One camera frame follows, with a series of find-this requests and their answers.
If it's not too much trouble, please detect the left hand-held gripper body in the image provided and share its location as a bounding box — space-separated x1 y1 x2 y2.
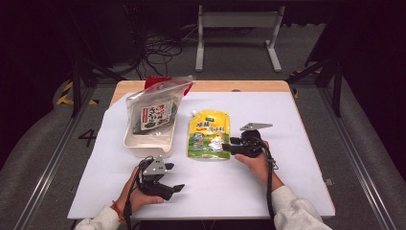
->
137 155 176 201

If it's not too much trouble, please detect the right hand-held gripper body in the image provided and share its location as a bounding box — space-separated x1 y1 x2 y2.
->
235 122 274 159

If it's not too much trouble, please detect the white divided plastic container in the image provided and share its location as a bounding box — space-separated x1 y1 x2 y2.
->
123 95 178 159

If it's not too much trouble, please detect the yellow spouted sauce pouch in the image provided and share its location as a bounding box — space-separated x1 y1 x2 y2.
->
187 109 232 161

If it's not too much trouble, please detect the clear bag of dried seaweed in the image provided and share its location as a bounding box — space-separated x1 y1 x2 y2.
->
125 75 194 135

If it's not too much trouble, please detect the red seasoning packet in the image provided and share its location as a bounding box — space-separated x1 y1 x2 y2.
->
144 76 194 96

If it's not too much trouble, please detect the person's right hand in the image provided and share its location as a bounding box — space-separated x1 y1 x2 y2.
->
234 140 285 190

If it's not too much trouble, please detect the person's left hand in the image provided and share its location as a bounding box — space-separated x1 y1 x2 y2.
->
115 166 166 215

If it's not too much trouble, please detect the white table mat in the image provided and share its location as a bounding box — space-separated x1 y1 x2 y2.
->
67 91 336 220

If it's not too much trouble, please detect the black metal stand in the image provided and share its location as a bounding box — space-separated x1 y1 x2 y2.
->
284 56 345 118
67 56 128 118

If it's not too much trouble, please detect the yellow black hazard tape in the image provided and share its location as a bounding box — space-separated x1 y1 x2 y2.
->
56 80 100 106

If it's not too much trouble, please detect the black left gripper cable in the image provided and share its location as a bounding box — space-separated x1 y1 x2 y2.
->
124 155 153 230

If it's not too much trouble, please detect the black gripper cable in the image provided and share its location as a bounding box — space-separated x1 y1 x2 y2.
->
259 136 280 221
124 155 153 230

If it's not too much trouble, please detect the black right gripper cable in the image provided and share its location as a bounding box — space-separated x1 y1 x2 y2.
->
259 136 280 221

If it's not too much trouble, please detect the red bead bracelet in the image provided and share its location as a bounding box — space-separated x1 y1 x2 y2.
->
110 200 126 224

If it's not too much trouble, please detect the aluminium rail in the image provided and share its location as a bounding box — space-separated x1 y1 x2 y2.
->
318 85 397 230
12 85 98 230

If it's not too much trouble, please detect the tangle of black floor cables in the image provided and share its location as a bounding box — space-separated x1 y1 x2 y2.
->
132 27 200 81

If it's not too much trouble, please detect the white metal desk frame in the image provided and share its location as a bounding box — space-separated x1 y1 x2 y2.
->
194 4 286 73

